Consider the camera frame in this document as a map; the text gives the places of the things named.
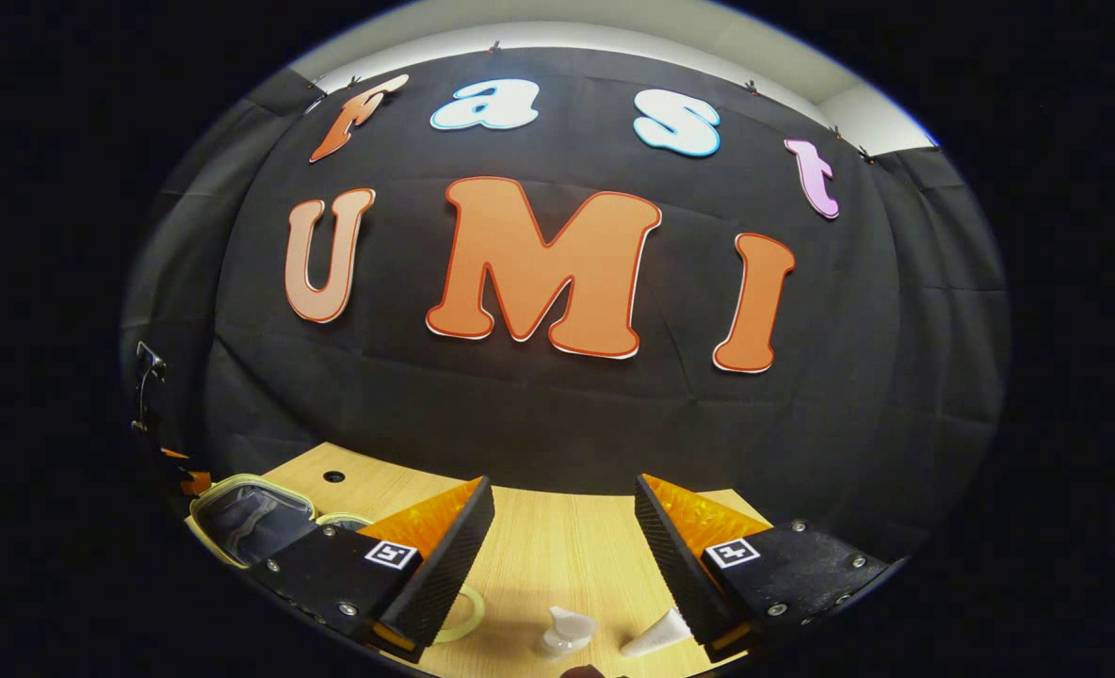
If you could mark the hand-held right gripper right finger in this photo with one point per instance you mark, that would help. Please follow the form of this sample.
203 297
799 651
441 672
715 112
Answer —
675 565

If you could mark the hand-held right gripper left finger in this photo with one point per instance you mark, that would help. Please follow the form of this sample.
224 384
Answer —
444 574

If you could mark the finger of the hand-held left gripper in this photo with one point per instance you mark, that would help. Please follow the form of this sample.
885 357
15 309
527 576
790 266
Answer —
175 454
196 483

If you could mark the pale yellow suitcase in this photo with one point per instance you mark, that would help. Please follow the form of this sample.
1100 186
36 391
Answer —
256 523

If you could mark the white squeeze tube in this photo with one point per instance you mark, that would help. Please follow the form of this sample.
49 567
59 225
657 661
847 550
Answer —
656 640

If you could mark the small clear white-capped bottle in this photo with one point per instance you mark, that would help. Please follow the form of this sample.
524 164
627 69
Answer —
565 633

